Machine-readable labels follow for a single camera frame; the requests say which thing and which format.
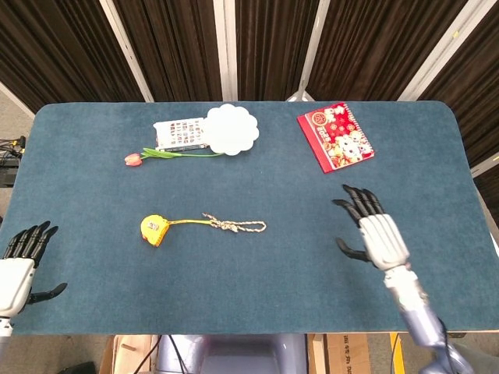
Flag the robot left five-finger hand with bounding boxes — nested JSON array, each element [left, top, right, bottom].
[[0, 221, 69, 317]]

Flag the robot right five-finger hand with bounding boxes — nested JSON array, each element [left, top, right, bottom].
[[331, 184, 411, 272]]

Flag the yellow tape measure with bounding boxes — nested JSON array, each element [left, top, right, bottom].
[[140, 213, 219, 248]]

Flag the braided beige rope loop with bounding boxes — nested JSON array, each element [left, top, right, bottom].
[[201, 212, 268, 235]]

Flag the red patterned booklet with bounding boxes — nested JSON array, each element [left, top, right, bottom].
[[296, 101, 377, 175]]

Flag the printed brown cardboard box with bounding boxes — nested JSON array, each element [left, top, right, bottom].
[[307, 333, 372, 374]]

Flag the plain brown cardboard box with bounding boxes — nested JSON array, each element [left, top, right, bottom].
[[98, 334, 161, 374]]

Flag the blue felt table mat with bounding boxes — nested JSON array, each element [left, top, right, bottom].
[[0, 100, 499, 337]]

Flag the artificial red tulip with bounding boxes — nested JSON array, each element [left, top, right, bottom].
[[123, 146, 225, 168]]

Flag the lilac robot torso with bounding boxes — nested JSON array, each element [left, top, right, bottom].
[[155, 333, 310, 374]]

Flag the white cloud-shaped plate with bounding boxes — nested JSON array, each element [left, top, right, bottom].
[[203, 103, 260, 157]]

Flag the dark brown curtain panel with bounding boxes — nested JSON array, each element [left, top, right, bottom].
[[306, 0, 469, 103], [0, 0, 145, 115], [419, 0, 499, 203], [235, 0, 321, 102], [111, 0, 225, 103]]

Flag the white book with picture grid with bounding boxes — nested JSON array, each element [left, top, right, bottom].
[[152, 117, 208, 153]]

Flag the black cable bundle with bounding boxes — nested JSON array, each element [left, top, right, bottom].
[[0, 134, 28, 189]]

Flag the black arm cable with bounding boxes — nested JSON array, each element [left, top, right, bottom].
[[437, 316, 456, 374]]

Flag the white frame post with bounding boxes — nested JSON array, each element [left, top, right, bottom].
[[285, 0, 333, 104], [98, 0, 155, 104], [213, 0, 239, 102], [397, 0, 479, 103], [469, 150, 499, 179]]

